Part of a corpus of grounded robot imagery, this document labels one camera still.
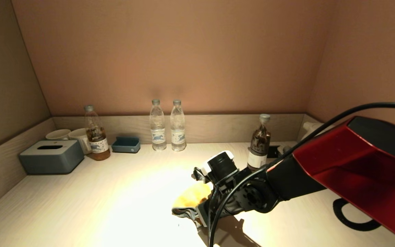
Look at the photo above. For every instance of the blue-grey tissue box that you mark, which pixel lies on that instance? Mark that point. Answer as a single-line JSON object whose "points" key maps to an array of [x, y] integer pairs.
{"points": [[51, 160]]}

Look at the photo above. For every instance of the clear water bottle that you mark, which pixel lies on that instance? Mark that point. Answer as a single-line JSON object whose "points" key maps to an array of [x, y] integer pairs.
{"points": [[157, 136], [178, 136]]}

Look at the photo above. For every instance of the white electric kettle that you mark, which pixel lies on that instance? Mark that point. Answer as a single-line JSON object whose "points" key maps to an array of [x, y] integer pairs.
{"points": [[312, 127]]}

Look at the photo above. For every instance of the red black right robot arm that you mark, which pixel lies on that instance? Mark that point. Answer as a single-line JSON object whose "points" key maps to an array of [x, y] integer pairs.
{"points": [[372, 164]]}

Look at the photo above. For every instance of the small blue tray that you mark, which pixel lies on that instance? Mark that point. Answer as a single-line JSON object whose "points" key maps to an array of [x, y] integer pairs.
{"points": [[125, 147]]}

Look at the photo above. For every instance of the black recessed desk socket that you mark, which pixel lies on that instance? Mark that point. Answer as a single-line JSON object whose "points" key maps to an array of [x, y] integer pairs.
{"points": [[273, 151]]}

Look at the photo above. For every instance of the half-full amber tea bottle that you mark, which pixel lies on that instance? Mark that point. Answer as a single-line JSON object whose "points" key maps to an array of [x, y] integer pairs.
{"points": [[98, 146]]}

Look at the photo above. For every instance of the orange cloth with grey edge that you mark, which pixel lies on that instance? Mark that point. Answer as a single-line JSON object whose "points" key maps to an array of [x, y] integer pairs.
{"points": [[192, 197]]}

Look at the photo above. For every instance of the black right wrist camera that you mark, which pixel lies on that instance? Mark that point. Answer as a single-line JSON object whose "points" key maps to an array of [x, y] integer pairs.
{"points": [[222, 166]]}

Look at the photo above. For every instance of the grey power plug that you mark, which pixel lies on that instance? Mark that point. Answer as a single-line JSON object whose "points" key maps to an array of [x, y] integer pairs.
{"points": [[286, 150]]}

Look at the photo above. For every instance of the dark tea bottle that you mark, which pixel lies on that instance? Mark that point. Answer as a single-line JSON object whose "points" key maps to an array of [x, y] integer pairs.
{"points": [[257, 156]]}

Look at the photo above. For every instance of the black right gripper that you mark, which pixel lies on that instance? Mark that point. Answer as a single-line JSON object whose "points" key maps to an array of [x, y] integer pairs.
{"points": [[214, 209]]}

